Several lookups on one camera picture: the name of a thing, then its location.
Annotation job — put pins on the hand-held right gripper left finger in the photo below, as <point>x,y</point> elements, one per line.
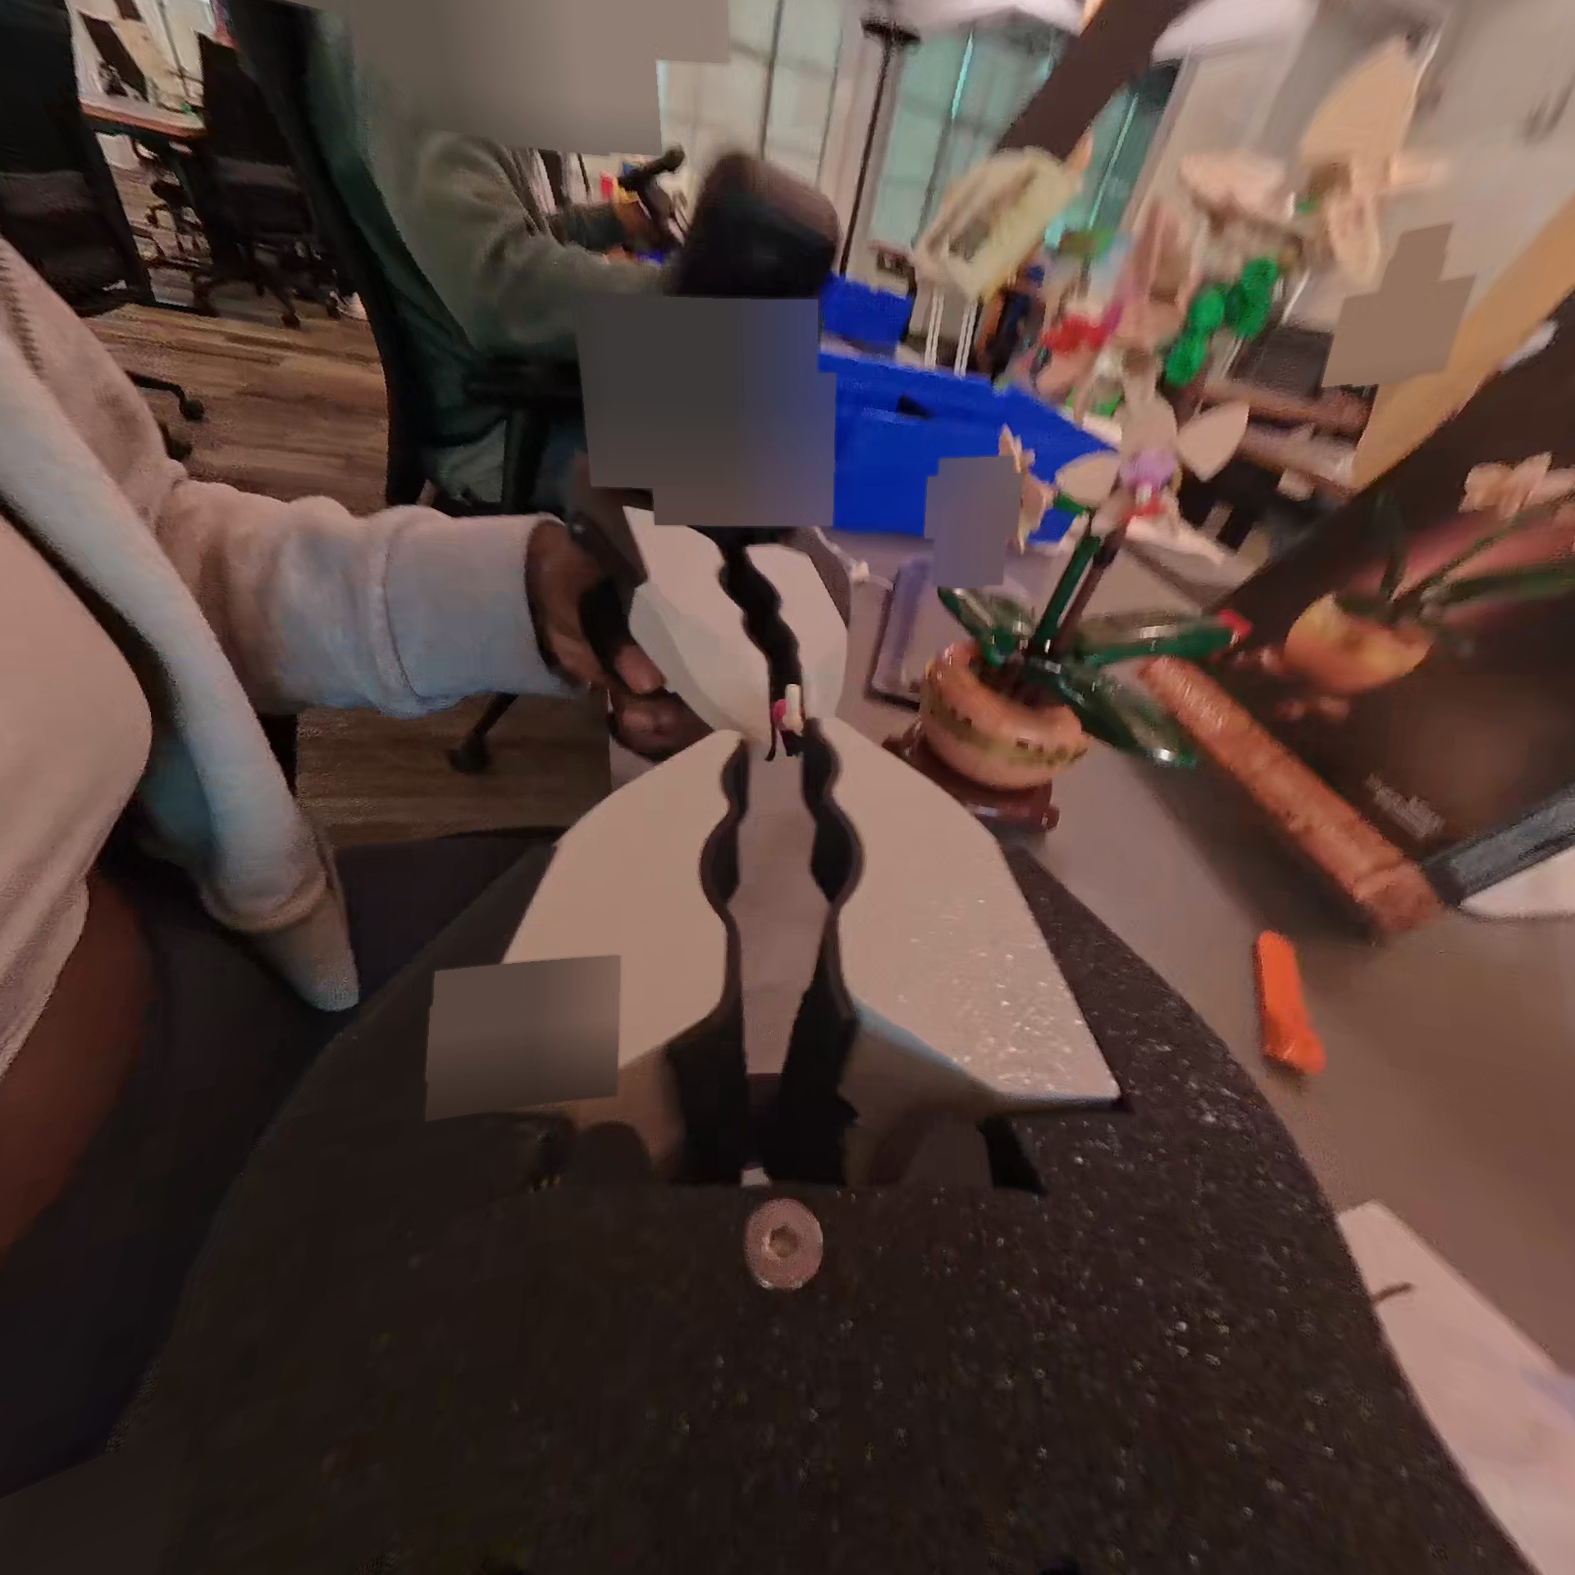
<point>653,885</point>

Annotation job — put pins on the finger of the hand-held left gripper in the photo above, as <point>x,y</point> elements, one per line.
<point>696,626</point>
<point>818,626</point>

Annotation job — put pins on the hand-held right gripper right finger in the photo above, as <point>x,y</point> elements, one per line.
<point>960,960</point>

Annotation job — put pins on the small pink red flower piece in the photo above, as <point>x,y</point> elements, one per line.
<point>790,707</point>

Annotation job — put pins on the toy brick orchid plant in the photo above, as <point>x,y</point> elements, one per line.
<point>996,725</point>

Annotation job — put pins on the grey desk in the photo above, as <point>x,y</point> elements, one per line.
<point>1169,922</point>

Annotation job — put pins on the person's left hand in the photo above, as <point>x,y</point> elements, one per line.
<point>559,602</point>

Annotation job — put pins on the blue plastic bin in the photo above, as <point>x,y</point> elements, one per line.
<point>861,313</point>
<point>885,467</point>

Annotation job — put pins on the black floor lamp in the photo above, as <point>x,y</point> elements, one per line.
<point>876,122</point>

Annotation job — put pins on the open instruction booklet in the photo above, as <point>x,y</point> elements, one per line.
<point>996,221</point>

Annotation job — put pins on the orange brick separator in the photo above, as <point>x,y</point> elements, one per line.
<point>1287,995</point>

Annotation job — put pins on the black office chair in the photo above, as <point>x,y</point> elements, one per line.
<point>370,307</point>
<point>62,221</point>
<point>265,208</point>

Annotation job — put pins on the black orchid set box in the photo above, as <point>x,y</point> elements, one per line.
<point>1414,712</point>

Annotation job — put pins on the white box stand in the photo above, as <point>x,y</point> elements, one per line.
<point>1527,898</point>

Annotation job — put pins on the person's light grey sweatshirt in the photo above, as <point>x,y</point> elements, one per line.
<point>74,688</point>

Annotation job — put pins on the flat white paper bag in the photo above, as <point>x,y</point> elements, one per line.
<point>1476,1389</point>

